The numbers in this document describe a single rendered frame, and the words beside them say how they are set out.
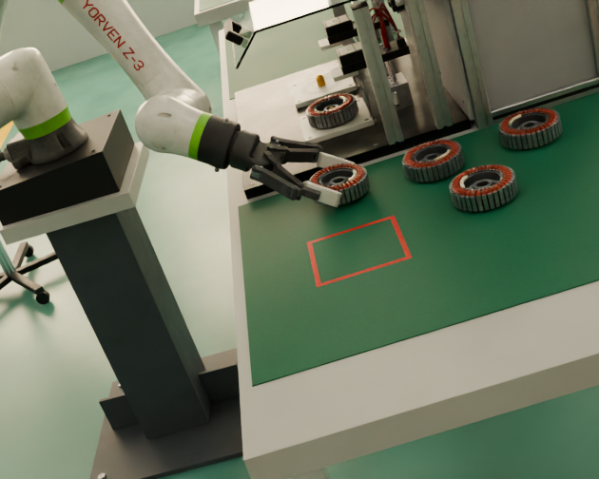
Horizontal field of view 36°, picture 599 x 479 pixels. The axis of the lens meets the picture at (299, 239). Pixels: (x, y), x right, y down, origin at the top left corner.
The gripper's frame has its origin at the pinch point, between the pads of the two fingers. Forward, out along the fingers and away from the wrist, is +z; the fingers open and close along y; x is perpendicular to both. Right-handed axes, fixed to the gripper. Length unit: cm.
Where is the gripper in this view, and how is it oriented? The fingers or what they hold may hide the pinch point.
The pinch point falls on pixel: (337, 181)
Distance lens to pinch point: 175.1
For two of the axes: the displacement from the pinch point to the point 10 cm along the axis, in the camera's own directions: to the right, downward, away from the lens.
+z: 9.4, 3.2, -0.8
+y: -2.5, 5.3, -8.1
